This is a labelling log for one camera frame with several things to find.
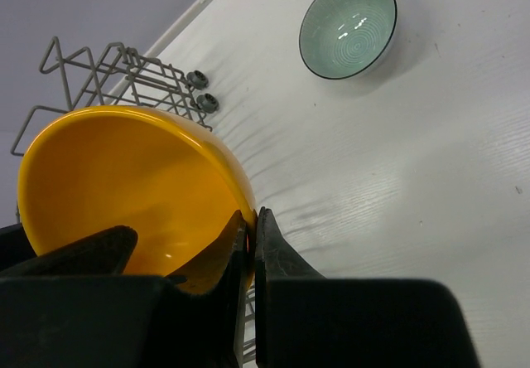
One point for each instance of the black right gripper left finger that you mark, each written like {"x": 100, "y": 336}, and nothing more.
{"x": 192, "y": 317}

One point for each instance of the teal green bowl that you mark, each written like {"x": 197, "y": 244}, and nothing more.
{"x": 341, "y": 39}

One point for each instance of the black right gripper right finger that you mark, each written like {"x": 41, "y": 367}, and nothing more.
{"x": 303, "y": 319}

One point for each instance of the grey wire dish rack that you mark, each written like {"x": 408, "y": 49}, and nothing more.
{"x": 122, "y": 76}

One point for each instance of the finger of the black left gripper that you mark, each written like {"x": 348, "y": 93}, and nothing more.
{"x": 104, "y": 253}

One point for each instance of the yellow orange bowl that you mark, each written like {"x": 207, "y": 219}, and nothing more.
{"x": 171, "y": 180}

